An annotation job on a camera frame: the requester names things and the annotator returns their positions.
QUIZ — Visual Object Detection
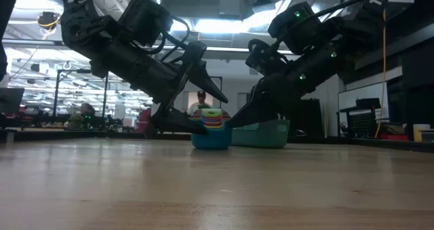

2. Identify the red measuring cup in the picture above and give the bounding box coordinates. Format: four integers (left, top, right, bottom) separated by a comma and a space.
189, 109, 232, 121

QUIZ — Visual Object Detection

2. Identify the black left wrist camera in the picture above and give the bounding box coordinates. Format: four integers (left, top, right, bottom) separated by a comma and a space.
117, 0, 174, 48

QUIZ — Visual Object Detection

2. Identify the green measuring cup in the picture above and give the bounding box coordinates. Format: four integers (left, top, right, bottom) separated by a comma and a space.
201, 108, 224, 119

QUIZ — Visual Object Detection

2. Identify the large black cabinet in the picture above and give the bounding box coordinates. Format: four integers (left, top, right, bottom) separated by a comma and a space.
291, 99, 322, 139

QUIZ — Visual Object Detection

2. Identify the red box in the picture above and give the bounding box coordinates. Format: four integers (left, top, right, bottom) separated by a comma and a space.
378, 132, 410, 142

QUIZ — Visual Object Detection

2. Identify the dark monitor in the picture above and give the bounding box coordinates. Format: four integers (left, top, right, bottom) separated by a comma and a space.
0, 87, 26, 115

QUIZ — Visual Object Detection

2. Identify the white container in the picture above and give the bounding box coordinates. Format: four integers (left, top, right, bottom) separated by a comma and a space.
412, 123, 431, 142

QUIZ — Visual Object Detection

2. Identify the long ceiling light strip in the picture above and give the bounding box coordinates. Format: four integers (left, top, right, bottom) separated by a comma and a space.
0, 38, 296, 57

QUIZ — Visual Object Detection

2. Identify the purple measuring cup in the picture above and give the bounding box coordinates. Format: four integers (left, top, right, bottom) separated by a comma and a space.
191, 114, 232, 127

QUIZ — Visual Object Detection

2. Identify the teal blue measuring cup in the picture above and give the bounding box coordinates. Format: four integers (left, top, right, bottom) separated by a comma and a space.
190, 120, 234, 151

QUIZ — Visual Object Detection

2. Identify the teal plastic basket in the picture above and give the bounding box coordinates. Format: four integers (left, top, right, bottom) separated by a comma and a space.
231, 119, 291, 149

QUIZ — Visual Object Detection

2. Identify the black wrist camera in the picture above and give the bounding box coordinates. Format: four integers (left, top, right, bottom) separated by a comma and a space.
267, 1, 325, 56
117, 0, 174, 48

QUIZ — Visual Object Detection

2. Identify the standing person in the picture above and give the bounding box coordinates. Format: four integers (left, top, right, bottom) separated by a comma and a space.
188, 90, 213, 115

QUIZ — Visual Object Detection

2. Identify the seated person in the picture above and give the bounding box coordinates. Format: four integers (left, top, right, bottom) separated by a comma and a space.
69, 102, 98, 129

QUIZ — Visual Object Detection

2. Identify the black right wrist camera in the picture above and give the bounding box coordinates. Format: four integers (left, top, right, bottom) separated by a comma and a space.
267, 1, 325, 56

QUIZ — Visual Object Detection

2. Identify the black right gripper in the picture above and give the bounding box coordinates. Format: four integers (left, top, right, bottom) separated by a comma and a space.
226, 38, 357, 129

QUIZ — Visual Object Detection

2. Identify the yellow measuring cup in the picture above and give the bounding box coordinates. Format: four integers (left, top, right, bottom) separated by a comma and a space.
191, 116, 233, 130

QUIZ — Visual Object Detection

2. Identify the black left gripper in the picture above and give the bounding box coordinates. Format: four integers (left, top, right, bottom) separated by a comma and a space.
90, 41, 229, 138

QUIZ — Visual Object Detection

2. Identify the orange measuring cup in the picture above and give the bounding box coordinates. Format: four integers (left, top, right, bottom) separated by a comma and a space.
190, 111, 232, 123

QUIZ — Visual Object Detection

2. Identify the red chair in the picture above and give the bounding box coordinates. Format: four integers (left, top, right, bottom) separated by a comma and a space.
137, 107, 153, 133

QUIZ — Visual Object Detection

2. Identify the black perforated cart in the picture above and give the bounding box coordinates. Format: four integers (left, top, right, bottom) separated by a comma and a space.
337, 97, 391, 136

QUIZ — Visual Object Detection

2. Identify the yellow black cable reel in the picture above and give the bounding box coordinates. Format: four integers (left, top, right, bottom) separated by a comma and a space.
37, 11, 61, 31

